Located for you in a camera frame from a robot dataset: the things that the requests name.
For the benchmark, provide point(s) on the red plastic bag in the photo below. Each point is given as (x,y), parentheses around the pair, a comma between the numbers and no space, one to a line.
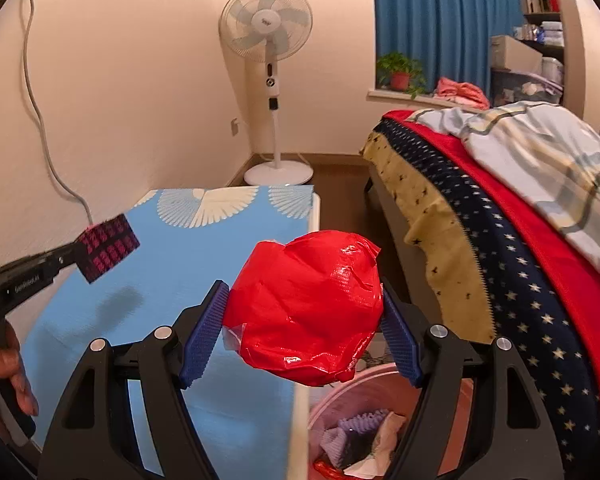
(305,305)

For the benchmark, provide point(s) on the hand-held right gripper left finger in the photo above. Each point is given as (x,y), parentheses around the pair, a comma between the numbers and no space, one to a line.
(205,335)

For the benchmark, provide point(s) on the row of books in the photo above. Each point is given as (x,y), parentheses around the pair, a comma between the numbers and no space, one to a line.
(540,4)

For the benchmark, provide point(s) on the wooden bookshelf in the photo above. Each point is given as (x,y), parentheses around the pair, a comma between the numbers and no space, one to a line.
(550,17)

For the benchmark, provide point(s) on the white lidded container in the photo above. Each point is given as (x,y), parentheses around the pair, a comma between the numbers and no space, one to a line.
(552,70)

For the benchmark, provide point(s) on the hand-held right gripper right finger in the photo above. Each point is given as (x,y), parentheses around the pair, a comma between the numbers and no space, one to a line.
(400,345)

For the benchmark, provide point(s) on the blue crane print tablecloth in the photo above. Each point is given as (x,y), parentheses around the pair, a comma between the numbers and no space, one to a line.
(180,260)

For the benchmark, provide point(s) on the white cardboard box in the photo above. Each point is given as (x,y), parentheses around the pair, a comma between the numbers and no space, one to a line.
(512,52)

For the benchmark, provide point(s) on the white standing fan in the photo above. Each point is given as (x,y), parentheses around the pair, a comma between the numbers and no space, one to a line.
(265,20)

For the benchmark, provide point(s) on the white wall socket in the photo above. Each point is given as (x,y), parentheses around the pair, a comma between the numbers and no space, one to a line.
(234,126)

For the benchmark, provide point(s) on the white window sill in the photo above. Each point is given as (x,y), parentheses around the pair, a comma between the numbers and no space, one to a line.
(380,94)

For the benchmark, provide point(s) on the grey plastic storage bin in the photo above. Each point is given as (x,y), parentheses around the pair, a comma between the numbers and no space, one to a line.
(510,87)

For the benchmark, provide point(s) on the potted green plant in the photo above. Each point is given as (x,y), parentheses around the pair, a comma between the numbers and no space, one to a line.
(400,80)

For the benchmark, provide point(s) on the pink clothes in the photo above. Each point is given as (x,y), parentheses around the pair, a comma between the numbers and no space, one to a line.
(460,91)

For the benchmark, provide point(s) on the purple foam net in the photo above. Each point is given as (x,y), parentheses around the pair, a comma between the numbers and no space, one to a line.
(332,440)

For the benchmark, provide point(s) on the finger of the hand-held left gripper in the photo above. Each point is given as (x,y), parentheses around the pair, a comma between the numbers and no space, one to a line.
(62,260)

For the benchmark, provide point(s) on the red blanket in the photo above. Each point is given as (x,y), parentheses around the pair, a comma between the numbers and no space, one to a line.
(555,270)

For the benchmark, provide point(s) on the light blue plaid duvet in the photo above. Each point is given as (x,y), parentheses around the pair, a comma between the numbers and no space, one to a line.
(530,145)

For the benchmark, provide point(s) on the pink plastic bucket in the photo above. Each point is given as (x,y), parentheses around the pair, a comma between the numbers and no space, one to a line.
(340,385)

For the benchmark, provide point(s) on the person's left hand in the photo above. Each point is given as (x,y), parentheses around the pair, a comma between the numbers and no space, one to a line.
(0,362)

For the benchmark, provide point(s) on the magenta black patterned box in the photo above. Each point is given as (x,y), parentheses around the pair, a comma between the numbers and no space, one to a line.
(107,247)

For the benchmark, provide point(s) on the blue curtain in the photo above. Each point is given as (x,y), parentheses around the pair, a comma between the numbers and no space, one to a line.
(430,20)

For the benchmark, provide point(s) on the white bag with green print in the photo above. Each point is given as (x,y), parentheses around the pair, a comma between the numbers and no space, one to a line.
(387,435)

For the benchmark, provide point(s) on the white packs on shelf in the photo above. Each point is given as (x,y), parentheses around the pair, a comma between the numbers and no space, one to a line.
(545,32)

